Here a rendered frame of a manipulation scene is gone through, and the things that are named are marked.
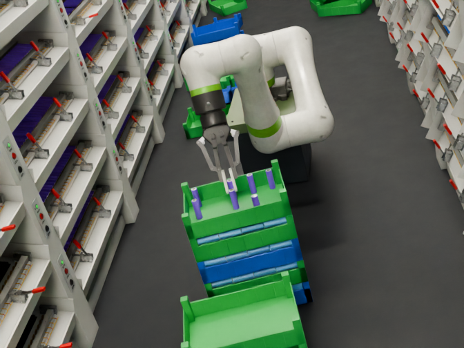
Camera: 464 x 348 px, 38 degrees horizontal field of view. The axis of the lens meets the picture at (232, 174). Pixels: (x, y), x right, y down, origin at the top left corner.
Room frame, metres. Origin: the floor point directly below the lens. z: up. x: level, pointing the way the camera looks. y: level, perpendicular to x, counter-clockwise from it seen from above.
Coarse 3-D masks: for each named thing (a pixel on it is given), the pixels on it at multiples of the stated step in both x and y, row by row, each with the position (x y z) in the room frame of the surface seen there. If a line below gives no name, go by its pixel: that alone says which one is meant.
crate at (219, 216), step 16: (272, 160) 1.80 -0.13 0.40; (240, 176) 1.81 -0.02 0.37; (256, 176) 1.81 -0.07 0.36; (208, 192) 1.82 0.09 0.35; (224, 192) 1.81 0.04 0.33; (240, 192) 1.80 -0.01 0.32; (272, 192) 1.75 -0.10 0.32; (192, 208) 1.79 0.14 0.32; (208, 208) 1.77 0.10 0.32; (224, 208) 1.74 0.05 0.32; (240, 208) 1.71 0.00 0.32; (256, 208) 1.61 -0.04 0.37; (272, 208) 1.61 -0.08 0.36; (288, 208) 1.61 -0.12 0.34; (192, 224) 1.62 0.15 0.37; (208, 224) 1.62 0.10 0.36; (224, 224) 1.62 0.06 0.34; (240, 224) 1.62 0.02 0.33
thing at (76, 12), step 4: (84, 0) 2.86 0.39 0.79; (88, 0) 2.87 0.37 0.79; (80, 4) 2.80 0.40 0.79; (84, 4) 2.81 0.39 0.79; (92, 4) 2.85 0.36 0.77; (76, 8) 2.75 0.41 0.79; (80, 8) 2.75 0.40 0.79; (84, 8) 2.80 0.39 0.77; (88, 8) 2.80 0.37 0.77; (72, 12) 2.69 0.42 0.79; (76, 12) 2.69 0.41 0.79; (80, 12) 2.74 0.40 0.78; (84, 12) 2.74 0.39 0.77; (72, 16) 2.65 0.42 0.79; (76, 16) 2.68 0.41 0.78
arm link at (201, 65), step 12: (192, 48) 1.88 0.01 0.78; (204, 48) 1.86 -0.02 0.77; (216, 48) 1.85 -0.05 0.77; (180, 60) 1.89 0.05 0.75; (192, 60) 1.84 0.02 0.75; (204, 60) 1.84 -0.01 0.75; (216, 60) 1.83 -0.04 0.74; (192, 72) 1.84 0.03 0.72; (204, 72) 1.83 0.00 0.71; (216, 72) 1.83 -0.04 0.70; (192, 84) 1.83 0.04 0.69; (204, 84) 1.82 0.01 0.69; (216, 84) 1.83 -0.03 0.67; (192, 96) 1.83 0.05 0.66
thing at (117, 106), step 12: (120, 72) 3.05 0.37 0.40; (132, 72) 3.06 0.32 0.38; (108, 84) 2.93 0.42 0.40; (120, 84) 2.94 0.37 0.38; (132, 84) 2.97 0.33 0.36; (108, 96) 2.78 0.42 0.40; (120, 96) 2.84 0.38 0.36; (132, 96) 2.85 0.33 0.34; (108, 108) 2.71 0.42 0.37; (120, 108) 2.71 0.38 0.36; (108, 120) 2.60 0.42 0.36; (120, 120) 2.61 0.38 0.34
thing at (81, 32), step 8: (104, 0) 2.94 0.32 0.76; (112, 0) 3.03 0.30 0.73; (96, 8) 2.83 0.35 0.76; (104, 8) 2.89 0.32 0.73; (96, 16) 2.76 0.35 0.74; (72, 24) 2.46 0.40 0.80; (88, 24) 2.64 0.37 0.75; (96, 24) 2.75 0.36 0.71; (80, 32) 2.52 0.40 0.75; (88, 32) 2.63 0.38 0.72; (80, 40) 2.51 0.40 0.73
